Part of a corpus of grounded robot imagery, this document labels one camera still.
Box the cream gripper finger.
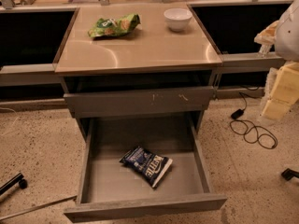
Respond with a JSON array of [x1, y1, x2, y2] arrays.
[[254, 21, 278, 45], [262, 62, 299, 120]]

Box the blue Kettle chip bag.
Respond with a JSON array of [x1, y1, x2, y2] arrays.
[[120, 147, 173, 189]]

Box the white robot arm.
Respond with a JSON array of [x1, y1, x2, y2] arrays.
[[254, 0, 299, 120]]

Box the closed grey top drawer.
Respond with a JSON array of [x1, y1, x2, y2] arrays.
[[64, 86, 213, 118]]

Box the grey drawer cabinet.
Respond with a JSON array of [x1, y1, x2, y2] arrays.
[[52, 2, 228, 224]]

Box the green chip bag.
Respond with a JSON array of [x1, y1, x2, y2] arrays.
[[88, 14, 140, 38]]

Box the open grey middle drawer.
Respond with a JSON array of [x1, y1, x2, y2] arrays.
[[64, 113, 227, 223]]

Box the clear plastic water bottle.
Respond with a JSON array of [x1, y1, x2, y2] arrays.
[[259, 44, 272, 57]]

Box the black caster at right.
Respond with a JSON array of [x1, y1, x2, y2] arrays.
[[281, 168, 299, 181]]

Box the white ceramic bowl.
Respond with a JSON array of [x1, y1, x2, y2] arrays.
[[164, 8, 192, 32]]

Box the black chair caster leg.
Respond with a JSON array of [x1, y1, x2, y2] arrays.
[[0, 173, 28, 195]]

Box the grey metal floor strip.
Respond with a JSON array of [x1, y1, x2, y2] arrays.
[[0, 195, 77, 221]]

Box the black power adapter cable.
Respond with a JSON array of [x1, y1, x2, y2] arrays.
[[229, 85, 278, 150]]

